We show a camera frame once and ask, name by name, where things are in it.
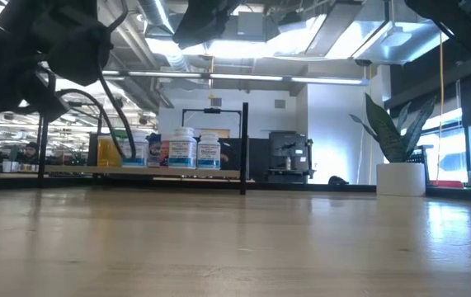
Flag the white melatonin bottle blue band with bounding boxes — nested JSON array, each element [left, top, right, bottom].
[[167, 126, 198, 170], [196, 131, 222, 171]]

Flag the blue cap Tums bottle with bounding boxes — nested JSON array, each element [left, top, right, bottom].
[[147, 132, 162, 168]]

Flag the long ceiling light tube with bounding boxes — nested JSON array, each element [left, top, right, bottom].
[[102, 69, 370, 87]]

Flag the black background machine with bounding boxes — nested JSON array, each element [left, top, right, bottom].
[[267, 130, 315, 185]]

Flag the person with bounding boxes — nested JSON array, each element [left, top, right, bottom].
[[23, 141, 40, 164]]

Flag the green plant in white pot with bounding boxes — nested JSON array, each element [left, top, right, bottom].
[[349, 93, 438, 197]]

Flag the red flat object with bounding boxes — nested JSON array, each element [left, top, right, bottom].
[[430, 179, 466, 190]]

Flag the silver ventilation duct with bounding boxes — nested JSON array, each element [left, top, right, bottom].
[[135, 0, 191, 73]]

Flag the black background rig frame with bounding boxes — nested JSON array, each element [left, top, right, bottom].
[[181, 106, 243, 139]]

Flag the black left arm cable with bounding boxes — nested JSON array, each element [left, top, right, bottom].
[[39, 61, 138, 162]]

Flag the wooden shelf black metal frame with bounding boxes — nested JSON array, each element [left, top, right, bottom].
[[36, 101, 249, 196]]

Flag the yellow hanging cord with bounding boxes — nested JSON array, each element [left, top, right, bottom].
[[436, 31, 445, 185]]

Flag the black aluminium rail frame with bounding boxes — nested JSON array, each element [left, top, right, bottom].
[[410, 144, 471, 204]]

